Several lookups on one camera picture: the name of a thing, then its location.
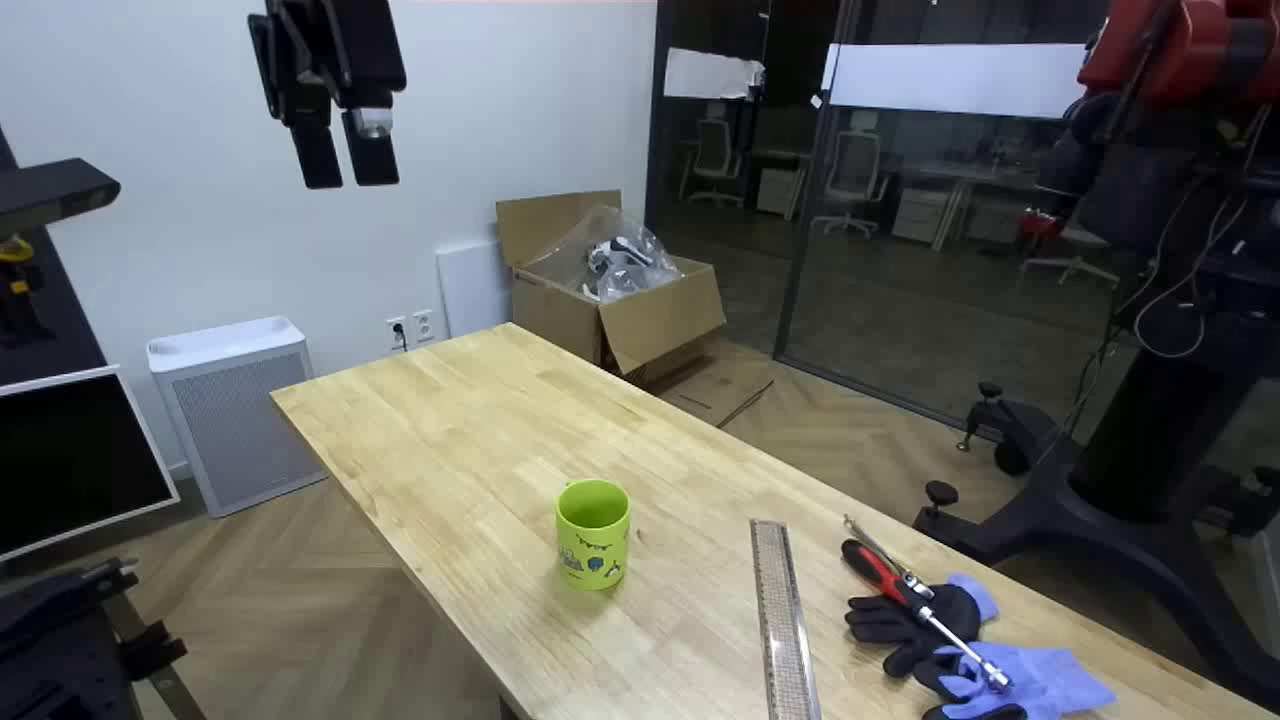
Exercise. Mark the clear plastic bag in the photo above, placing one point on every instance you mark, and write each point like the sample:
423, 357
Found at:
616, 263

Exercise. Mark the white air purifier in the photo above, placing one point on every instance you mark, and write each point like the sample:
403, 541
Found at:
229, 410

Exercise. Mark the red robot on black pedestal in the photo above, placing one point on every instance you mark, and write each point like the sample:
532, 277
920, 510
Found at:
1160, 304

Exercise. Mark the black and blue work glove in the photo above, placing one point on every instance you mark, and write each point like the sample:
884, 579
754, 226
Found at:
1022, 682
920, 621

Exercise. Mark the grey office chair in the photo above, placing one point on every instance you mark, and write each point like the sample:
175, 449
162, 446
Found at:
852, 176

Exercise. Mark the white wall outlet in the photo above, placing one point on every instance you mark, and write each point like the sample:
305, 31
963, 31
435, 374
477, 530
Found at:
412, 331

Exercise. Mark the black monitor with white frame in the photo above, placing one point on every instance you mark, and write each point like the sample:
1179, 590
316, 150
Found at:
70, 462

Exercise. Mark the green mug with print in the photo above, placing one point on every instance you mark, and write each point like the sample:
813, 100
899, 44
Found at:
592, 535

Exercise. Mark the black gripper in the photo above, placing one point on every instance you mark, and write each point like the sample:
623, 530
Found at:
325, 53

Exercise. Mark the white panel against wall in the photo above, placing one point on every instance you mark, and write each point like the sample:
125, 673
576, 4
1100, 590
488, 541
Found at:
471, 286

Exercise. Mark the open cardboard box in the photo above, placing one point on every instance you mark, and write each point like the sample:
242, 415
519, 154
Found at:
624, 313

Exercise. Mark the long metal ruler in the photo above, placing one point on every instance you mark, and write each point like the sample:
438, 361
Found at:
780, 617

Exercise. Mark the black stand with clamps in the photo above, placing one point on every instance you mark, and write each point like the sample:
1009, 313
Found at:
72, 646

